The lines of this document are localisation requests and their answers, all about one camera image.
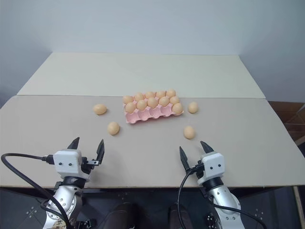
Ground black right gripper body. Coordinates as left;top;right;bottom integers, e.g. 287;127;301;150
189;160;206;180

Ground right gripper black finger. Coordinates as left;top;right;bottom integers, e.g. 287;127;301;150
200;140;215;155
179;146;192;171

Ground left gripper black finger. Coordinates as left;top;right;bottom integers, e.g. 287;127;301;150
94;138;105;166
67;136;81;151

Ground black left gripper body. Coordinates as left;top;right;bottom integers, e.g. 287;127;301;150
80;156;100;176

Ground pink egg tray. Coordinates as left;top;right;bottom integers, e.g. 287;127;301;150
122;94;185;125

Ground dark rounded shape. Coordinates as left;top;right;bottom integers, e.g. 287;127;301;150
168;202;194;229
104;202;144;229

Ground wooden table leg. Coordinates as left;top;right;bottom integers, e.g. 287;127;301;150
293;186;303;229

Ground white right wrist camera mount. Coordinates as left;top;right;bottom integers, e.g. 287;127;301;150
197;151;225;186

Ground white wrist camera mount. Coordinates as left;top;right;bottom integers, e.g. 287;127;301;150
52;149;92;183
197;151;225;186

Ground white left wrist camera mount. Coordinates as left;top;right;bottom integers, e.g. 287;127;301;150
52;149;92;183

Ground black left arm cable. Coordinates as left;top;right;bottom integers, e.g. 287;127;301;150
0;153;73;229

